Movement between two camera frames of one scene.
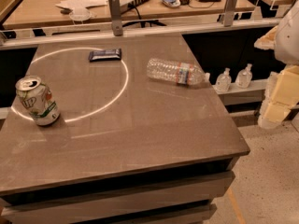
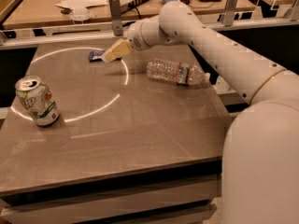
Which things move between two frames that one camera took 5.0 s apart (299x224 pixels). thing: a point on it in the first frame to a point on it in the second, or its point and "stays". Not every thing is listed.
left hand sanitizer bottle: (223, 81) stays
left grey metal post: (116, 15) stays
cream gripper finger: (284, 87) to (122, 47)
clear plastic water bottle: (183, 73) stays
